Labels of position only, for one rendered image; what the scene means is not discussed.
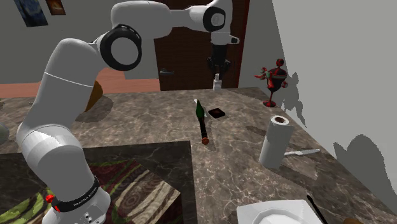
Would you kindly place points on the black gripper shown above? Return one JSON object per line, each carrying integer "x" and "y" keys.
{"x": 219, "y": 52}

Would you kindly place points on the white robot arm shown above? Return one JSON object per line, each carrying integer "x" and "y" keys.
{"x": 68, "y": 102}

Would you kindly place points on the small white bottle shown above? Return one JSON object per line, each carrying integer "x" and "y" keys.
{"x": 217, "y": 83}

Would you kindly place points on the dark brown door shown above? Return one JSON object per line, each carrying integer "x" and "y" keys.
{"x": 186, "y": 62}

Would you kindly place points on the dark brown square coaster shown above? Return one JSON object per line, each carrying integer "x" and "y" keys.
{"x": 216, "y": 113}

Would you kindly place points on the red and black goblet figure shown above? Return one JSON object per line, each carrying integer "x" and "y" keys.
{"x": 274, "y": 77}

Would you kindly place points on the green and black kitchen tool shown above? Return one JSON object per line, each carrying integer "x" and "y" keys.
{"x": 202, "y": 124}

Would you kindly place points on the white paper towel roll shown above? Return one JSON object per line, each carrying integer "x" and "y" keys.
{"x": 274, "y": 142}

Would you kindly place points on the silver table knife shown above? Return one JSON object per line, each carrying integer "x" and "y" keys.
{"x": 302, "y": 152}

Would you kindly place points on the orange-brown round object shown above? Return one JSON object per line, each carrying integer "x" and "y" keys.
{"x": 95, "y": 93}

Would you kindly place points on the patterned marble robot stand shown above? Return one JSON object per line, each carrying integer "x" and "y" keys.
{"x": 145, "y": 186}

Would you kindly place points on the white plate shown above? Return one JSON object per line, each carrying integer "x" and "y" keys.
{"x": 273, "y": 212}

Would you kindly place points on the thin black stick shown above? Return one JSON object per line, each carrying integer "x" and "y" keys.
{"x": 316, "y": 208}

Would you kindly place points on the brown object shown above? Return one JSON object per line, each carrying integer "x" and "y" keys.
{"x": 353, "y": 221}

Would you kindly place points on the orange wall picture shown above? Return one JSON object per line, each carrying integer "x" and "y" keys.
{"x": 55, "y": 6}

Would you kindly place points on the blue wall picture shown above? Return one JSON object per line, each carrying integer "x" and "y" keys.
{"x": 31, "y": 12}

